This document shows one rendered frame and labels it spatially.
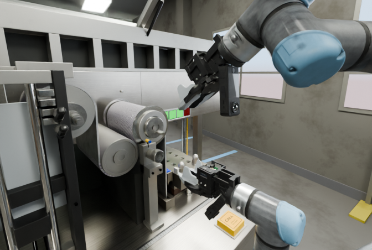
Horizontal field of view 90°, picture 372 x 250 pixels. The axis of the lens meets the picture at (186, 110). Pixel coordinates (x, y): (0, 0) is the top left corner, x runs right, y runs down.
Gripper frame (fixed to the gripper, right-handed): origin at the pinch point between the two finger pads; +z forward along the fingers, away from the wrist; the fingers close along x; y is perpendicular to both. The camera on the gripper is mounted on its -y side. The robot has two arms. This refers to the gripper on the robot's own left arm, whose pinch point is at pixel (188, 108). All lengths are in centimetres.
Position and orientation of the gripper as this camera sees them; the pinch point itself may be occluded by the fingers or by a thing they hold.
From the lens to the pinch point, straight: 52.6
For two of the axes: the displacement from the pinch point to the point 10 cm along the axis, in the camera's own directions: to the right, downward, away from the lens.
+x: -7.2, 1.4, -6.8
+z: -5.3, 5.2, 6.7
